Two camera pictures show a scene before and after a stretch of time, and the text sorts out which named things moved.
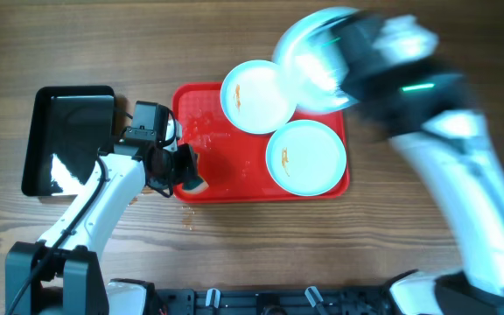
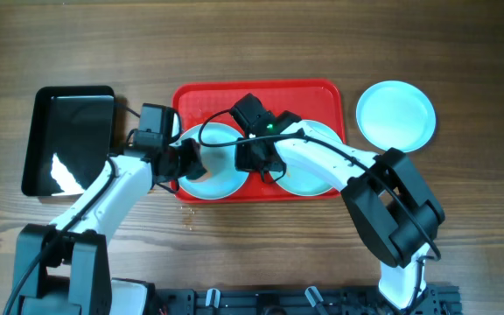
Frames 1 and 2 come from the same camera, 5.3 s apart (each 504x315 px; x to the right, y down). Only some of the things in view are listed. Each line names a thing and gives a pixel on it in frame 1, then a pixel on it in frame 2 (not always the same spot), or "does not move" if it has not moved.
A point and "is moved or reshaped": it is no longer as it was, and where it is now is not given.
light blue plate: [258, 97] -> [218, 145]
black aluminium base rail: [269, 301] does not move
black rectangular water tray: [69, 128] does not move
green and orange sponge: [195, 185] -> [206, 177]
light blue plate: [318, 68] is moved or reshaped
